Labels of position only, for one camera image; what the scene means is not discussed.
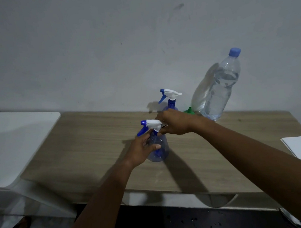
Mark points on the person's right hand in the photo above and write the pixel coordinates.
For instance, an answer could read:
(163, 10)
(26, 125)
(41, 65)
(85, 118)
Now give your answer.
(177, 122)

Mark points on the person's left hand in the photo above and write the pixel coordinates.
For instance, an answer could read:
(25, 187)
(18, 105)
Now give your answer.
(137, 152)

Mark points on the person's left thumb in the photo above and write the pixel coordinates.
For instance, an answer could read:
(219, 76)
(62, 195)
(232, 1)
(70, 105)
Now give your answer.
(153, 148)

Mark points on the person's right fingers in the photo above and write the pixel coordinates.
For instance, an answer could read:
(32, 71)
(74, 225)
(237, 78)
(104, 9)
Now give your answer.
(161, 118)

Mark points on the clear spray bottle blue trigger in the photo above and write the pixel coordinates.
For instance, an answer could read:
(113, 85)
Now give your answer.
(170, 96)
(162, 148)

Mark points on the person's right forearm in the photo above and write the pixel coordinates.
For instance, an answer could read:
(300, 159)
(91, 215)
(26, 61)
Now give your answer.
(264, 165)

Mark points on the person's left forearm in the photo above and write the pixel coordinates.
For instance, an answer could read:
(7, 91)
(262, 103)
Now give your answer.
(103, 202)

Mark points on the green plastic funnel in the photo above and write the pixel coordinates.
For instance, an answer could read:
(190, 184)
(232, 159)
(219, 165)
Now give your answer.
(189, 110)

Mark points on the large clear water bottle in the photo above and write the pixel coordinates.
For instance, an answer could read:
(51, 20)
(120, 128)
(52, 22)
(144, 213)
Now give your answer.
(217, 90)

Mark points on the white plastic side table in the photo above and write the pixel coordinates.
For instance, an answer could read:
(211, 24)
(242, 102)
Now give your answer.
(13, 147)

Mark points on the shiny metal object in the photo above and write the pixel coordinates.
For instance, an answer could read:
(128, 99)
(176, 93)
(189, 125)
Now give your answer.
(290, 218)

